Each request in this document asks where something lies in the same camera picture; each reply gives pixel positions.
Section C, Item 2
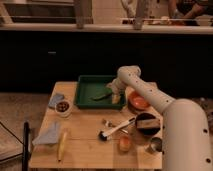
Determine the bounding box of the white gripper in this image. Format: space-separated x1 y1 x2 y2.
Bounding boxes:
107 78 127 104

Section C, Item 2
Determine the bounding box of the green pepper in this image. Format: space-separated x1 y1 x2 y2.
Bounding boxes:
91 90 112 101

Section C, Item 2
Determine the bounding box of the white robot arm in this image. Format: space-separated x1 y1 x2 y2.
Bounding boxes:
110 65 213 171

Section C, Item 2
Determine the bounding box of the orange bowl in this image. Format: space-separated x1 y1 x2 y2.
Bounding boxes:
128 91 150 110

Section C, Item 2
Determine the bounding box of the green plastic tray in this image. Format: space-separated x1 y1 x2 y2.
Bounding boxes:
74 75 126 110

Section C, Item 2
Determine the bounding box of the tan sponge block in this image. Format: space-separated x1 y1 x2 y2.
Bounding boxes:
137 119 160 129

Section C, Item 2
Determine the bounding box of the orange peach fruit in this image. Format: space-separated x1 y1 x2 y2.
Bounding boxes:
118 136 131 152

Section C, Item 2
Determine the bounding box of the dark bowl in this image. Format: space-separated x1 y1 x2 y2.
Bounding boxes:
135 113 161 136

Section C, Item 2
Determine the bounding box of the white cup of nuts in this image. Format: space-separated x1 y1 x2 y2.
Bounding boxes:
55 100 71 117

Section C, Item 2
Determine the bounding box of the blue sponge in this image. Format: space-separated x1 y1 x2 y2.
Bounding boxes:
48 93 64 109

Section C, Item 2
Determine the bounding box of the dark metal cup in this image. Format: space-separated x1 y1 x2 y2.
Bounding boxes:
150 137 162 152

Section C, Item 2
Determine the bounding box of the grey cloth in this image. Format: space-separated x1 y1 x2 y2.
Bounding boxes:
32 122 60 145

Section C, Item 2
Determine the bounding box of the black pole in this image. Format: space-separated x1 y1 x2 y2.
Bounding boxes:
22 122 30 171

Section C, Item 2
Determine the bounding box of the person in background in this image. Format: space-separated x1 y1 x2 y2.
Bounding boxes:
168 0 213 26

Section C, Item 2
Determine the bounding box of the white handled brush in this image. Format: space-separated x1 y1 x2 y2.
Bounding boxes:
98 118 135 141

